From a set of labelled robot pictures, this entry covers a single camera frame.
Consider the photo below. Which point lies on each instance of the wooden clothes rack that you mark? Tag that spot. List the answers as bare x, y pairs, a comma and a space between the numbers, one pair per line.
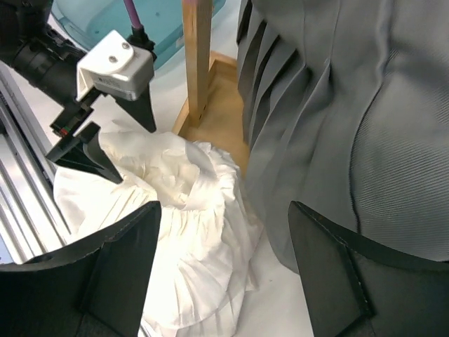
213, 109

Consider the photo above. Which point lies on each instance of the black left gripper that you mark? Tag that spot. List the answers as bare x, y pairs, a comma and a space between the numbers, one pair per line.
83, 152

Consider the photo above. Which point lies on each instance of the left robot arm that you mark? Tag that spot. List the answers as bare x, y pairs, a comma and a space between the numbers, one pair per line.
31, 47

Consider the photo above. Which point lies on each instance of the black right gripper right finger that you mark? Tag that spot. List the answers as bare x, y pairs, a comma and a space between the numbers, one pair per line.
354, 286

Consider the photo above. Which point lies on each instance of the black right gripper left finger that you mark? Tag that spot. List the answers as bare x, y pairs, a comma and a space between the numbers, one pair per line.
95, 286

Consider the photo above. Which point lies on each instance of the grey pleated skirt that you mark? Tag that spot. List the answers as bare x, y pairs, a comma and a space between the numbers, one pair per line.
346, 110

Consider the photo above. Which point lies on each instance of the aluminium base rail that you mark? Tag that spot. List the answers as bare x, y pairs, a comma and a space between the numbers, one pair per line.
31, 222

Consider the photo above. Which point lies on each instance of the white skirt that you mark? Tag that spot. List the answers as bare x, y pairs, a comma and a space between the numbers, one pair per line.
208, 232

